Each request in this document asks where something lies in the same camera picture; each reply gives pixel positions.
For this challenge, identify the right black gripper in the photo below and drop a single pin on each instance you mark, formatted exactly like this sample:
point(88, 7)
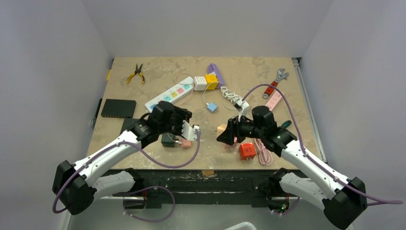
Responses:
point(237, 128)

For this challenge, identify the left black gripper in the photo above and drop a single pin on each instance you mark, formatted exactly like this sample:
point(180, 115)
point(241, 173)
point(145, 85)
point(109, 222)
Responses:
point(181, 115)

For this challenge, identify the orange cube adapter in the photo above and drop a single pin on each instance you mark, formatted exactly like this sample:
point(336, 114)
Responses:
point(220, 129)

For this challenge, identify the green cube adapter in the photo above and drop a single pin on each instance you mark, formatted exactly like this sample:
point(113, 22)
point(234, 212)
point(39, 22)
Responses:
point(168, 140)

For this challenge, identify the red cube adapter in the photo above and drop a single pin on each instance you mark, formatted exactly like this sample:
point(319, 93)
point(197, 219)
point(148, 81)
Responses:
point(247, 151)

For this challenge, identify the light blue USB charger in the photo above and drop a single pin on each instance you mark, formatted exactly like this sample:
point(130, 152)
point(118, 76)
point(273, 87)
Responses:
point(212, 107)

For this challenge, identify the small pink USB charger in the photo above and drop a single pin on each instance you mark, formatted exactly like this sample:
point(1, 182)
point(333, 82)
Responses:
point(185, 144)

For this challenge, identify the black box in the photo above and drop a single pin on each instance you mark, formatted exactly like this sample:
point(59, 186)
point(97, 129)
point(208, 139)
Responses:
point(127, 124)
point(117, 108)

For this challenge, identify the white power strip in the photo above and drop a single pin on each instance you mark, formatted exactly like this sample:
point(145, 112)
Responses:
point(173, 94)

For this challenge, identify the white cube adapter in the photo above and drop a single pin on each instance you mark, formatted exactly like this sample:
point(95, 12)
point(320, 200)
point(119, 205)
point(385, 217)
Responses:
point(199, 83)

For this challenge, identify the yellow black needle-nose pliers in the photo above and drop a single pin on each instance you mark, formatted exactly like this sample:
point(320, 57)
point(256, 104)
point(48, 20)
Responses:
point(137, 71)

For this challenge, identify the pink power strip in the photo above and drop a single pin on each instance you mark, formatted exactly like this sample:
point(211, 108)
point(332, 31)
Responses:
point(273, 101)

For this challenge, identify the yellow cube adapter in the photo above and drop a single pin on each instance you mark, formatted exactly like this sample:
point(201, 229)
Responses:
point(211, 81)

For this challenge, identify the purple socket base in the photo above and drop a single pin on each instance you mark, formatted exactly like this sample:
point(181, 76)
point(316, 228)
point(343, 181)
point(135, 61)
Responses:
point(214, 70)

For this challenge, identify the red handled adjustable wrench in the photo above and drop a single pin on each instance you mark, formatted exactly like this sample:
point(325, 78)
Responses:
point(281, 74)

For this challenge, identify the pink plug adapter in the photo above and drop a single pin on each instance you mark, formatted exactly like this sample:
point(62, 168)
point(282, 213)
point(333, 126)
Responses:
point(231, 146)

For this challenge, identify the green handled screwdriver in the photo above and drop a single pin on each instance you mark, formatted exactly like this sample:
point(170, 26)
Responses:
point(286, 124)

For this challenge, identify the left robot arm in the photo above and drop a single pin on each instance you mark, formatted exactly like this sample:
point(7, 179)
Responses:
point(77, 185)

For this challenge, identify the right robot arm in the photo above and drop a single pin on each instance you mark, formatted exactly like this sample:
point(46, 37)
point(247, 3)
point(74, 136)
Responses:
point(338, 196)

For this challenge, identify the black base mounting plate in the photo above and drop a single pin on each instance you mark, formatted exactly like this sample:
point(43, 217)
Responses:
point(195, 187)

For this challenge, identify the aluminium frame rail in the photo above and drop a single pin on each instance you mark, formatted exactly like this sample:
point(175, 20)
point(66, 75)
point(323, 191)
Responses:
point(255, 193)

